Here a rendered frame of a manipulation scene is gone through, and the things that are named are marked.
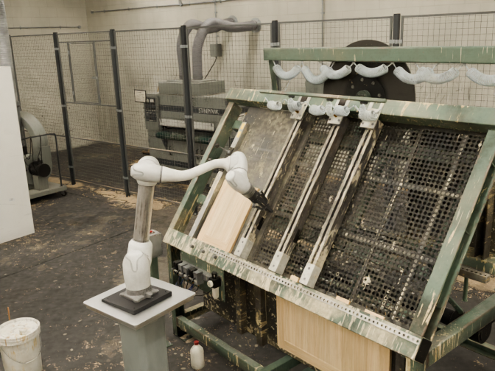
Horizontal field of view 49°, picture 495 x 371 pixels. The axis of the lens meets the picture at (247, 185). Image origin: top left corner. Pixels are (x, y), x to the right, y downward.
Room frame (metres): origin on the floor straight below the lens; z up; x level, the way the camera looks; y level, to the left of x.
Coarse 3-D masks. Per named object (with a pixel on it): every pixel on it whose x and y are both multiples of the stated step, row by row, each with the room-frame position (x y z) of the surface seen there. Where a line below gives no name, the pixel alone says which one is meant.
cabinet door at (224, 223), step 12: (228, 192) 3.82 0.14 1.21; (216, 204) 3.83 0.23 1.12; (228, 204) 3.75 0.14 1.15; (240, 204) 3.67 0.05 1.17; (252, 204) 3.61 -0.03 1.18; (216, 216) 3.76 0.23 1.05; (228, 216) 3.67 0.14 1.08; (240, 216) 3.59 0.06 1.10; (204, 228) 3.76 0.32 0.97; (216, 228) 3.68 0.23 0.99; (228, 228) 3.60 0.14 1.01; (240, 228) 3.53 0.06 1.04; (204, 240) 3.69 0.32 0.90; (216, 240) 3.61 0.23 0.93; (228, 240) 3.53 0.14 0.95
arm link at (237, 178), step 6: (240, 168) 3.28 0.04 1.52; (228, 174) 3.21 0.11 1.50; (234, 174) 3.18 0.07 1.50; (240, 174) 3.21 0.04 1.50; (246, 174) 3.27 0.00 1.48; (228, 180) 3.19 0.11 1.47; (234, 180) 3.18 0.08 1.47; (240, 180) 3.19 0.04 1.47; (246, 180) 3.23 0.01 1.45; (234, 186) 3.19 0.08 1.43; (240, 186) 3.19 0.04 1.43; (246, 186) 3.22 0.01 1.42; (240, 192) 3.23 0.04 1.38
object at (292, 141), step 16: (288, 96) 3.66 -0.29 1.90; (304, 112) 3.71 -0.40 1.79; (304, 128) 3.70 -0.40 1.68; (288, 144) 3.66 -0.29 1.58; (288, 160) 3.60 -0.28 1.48; (272, 176) 3.56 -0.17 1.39; (272, 192) 3.50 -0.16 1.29; (256, 208) 3.47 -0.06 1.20; (256, 224) 3.41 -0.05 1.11; (240, 240) 3.39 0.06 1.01; (240, 256) 3.31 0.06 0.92
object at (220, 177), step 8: (240, 136) 4.07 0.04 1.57; (232, 144) 4.07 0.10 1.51; (240, 144) 4.07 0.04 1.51; (232, 152) 4.02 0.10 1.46; (224, 176) 3.97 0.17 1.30; (216, 184) 3.93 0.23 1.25; (208, 192) 3.93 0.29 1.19; (216, 192) 3.91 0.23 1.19; (208, 200) 3.88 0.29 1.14; (208, 208) 3.86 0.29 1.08; (200, 216) 3.83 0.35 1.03; (200, 224) 3.81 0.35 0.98; (192, 232) 3.79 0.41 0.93
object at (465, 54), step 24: (264, 48) 4.64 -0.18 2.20; (288, 48) 4.42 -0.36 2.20; (312, 48) 4.22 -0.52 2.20; (336, 48) 4.05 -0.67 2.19; (360, 48) 3.88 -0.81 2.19; (384, 48) 3.73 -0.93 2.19; (408, 48) 3.59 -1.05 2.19; (432, 48) 3.45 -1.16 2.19; (456, 48) 3.34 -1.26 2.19; (480, 48) 3.22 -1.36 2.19
